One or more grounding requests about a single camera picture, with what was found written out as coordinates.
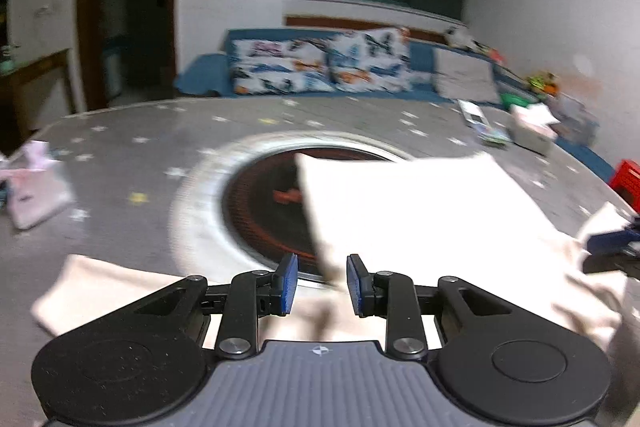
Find pink tissue pack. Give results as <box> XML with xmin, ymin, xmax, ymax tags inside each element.
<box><xmin>0</xmin><ymin>139</ymin><xmax>76</xmax><ymax>230</ymax></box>

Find butterfly print cushion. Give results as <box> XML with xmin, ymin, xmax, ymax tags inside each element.
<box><xmin>230</xmin><ymin>38</ymin><xmax>335</xmax><ymax>96</ymax></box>
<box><xmin>327</xmin><ymin>27</ymin><xmax>413</xmax><ymax>94</ymax></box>

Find small clear plastic box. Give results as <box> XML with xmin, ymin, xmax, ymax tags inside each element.
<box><xmin>480</xmin><ymin>124</ymin><xmax>512</xmax><ymax>146</ymax></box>

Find grey cushion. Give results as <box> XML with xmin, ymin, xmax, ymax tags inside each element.
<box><xmin>432</xmin><ymin>47</ymin><xmax>502</xmax><ymax>105</ymax></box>

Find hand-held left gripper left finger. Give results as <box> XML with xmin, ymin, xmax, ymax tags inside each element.
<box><xmin>135</xmin><ymin>253</ymin><xmax>300</xmax><ymax>360</ymax></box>

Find wooden door frame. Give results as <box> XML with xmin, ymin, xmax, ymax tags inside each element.
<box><xmin>75</xmin><ymin>0</ymin><xmax>182</xmax><ymax>112</ymax></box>

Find clear storage box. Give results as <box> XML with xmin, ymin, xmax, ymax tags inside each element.
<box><xmin>552</xmin><ymin>93</ymin><xmax>601</xmax><ymax>145</ymax></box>

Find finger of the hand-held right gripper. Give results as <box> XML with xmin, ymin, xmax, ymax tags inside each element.
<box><xmin>587</xmin><ymin>216</ymin><xmax>640</xmax><ymax>253</ymax></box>
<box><xmin>582</xmin><ymin>252</ymin><xmax>640</xmax><ymax>280</ymax></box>

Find white remote control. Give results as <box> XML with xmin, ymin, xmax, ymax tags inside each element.
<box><xmin>457</xmin><ymin>99</ymin><xmax>493</xmax><ymax>128</ymax></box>

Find black white plush toy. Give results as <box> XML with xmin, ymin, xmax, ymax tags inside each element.
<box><xmin>445</xmin><ymin>26</ymin><xmax>476</xmax><ymax>48</ymax></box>

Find red stool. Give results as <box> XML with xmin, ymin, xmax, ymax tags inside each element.
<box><xmin>610</xmin><ymin>159</ymin><xmax>640</xmax><ymax>212</ymax></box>

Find wooden sideboard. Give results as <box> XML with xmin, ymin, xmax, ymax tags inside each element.
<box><xmin>0</xmin><ymin>48</ymin><xmax>76</xmax><ymax>152</ymax></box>

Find cream sweater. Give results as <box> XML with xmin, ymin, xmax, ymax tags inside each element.
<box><xmin>31</xmin><ymin>151</ymin><xmax>636</xmax><ymax>358</ymax></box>

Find black round induction cooker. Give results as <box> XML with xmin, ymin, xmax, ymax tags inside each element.
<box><xmin>192</xmin><ymin>142</ymin><xmax>416</xmax><ymax>283</ymax></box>

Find blue sofa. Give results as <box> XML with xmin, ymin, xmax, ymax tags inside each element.
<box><xmin>174</xmin><ymin>28</ymin><xmax>616</xmax><ymax>182</ymax></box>

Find colourful toys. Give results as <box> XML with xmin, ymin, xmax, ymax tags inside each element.
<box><xmin>525</xmin><ymin>72</ymin><xmax>558</xmax><ymax>95</ymax></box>

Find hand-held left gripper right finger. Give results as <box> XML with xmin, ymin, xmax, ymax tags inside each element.
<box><xmin>346</xmin><ymin>253</ymin><xmax>506</xmax><ymax>360</ymax></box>

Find white tissue box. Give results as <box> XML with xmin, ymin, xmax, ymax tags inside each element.
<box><xmin>509</xmin><ymin>103</ymin><xmax>562</xmax><ymax>156</ymax></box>

